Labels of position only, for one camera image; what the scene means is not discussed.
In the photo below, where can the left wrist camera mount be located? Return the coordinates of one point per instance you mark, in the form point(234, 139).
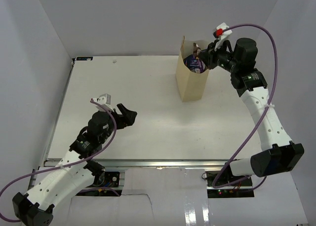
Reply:
point(102, 103)

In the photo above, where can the left blue table label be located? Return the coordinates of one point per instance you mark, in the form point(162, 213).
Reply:
point(84, 58)

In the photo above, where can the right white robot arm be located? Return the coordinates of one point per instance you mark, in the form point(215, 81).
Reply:
point(279, 153)

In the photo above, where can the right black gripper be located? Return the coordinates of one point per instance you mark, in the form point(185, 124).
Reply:
point(204, 55)

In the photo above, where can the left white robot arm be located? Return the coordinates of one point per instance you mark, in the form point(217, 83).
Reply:
point(76, 170)

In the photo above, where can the aluminium front rail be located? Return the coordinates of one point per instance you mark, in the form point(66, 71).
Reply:
point(204, 163)

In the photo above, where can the brown paper bag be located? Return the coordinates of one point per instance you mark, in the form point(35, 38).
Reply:
point(191, 85)

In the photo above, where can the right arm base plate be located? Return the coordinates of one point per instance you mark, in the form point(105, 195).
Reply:
point(241, 189)

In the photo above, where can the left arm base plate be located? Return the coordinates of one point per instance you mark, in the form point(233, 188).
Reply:
point(107, 179)

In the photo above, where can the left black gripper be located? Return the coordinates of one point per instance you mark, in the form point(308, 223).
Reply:
point(128, 118)

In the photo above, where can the brown chocolate bar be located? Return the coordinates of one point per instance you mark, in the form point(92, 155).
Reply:
point(196, 49)

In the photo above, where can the dark purple snack bag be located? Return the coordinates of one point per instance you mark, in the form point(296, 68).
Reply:
point(194, 64)

